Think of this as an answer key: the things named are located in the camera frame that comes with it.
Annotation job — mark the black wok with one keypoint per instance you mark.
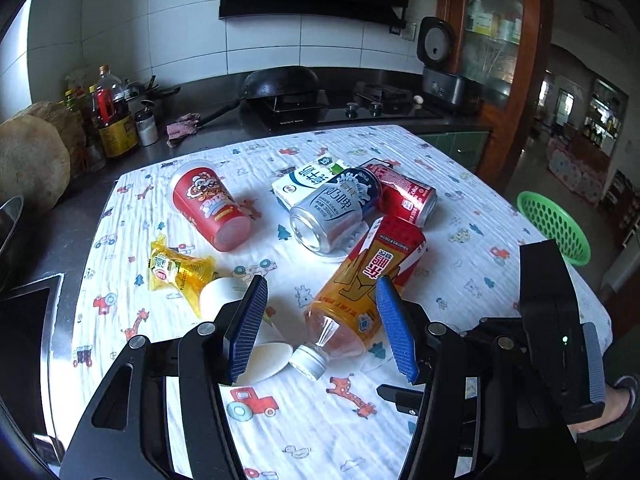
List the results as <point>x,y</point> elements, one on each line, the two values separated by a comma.
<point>280,82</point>

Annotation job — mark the white paper cup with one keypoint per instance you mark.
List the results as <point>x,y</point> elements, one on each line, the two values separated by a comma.
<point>220,295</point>

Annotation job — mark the small metal lid jar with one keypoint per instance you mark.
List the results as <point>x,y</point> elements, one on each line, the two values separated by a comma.
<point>146,130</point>

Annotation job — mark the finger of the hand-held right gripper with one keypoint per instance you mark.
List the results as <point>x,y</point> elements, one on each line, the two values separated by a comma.
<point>400,399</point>

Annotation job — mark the printed tablecloth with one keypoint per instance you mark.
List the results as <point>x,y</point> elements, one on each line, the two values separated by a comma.
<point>450,270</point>

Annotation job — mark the white blue milk carton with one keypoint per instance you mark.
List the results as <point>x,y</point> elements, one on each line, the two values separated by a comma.
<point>300,180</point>

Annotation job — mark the black rice cooker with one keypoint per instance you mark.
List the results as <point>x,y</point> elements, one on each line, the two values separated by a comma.
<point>450,90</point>

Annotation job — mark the pink rag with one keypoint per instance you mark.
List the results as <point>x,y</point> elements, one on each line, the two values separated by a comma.
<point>182,130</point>

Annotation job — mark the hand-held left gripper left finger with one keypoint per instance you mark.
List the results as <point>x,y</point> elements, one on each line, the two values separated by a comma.
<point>247,330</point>

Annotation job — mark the green kitchen cabinet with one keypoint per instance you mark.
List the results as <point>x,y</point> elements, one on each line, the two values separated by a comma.
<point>460,147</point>

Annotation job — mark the steel sink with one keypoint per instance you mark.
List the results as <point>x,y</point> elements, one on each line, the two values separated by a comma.
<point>25,360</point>

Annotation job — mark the wall socket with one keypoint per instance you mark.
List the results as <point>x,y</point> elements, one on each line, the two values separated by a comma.
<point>407,30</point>

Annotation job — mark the person's slippered foot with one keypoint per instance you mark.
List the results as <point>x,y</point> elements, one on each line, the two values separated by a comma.
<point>615,405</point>

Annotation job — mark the large dark oil bottle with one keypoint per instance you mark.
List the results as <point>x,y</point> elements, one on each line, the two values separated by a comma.
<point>117,130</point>

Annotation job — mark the red paper cup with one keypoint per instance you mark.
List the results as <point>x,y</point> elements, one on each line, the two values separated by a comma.
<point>210,200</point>

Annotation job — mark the green plastic basket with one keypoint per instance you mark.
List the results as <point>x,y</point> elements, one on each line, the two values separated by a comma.
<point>560,220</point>

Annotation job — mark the black gas stove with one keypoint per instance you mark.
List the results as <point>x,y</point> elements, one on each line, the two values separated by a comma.
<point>320,115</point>

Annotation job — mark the red drink can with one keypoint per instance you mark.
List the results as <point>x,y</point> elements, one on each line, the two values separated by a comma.
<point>405,195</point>

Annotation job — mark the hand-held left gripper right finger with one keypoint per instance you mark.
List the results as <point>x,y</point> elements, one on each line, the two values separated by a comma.
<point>397,330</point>

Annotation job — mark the wooden display shelf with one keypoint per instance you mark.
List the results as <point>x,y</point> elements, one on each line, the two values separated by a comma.
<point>605,110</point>

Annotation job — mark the colourful dotted play fence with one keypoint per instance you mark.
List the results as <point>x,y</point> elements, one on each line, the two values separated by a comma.
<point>575,170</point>

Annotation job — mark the steel pot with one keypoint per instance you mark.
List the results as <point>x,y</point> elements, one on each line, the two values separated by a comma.
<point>10,235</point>

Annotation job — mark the silver blue drink can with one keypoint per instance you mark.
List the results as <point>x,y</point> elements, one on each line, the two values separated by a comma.
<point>330,210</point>

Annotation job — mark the yellow snack packet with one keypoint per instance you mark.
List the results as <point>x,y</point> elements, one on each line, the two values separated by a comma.
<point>175,270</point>

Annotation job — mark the orange label plastic bottle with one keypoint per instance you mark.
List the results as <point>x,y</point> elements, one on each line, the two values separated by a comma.
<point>360,280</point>

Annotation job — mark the round wooden chopping block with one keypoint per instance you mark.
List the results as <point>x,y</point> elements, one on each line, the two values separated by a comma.
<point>30,160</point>
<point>65,120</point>

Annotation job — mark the wooden glass cabinet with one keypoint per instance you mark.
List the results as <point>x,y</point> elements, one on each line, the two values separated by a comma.
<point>530,85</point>

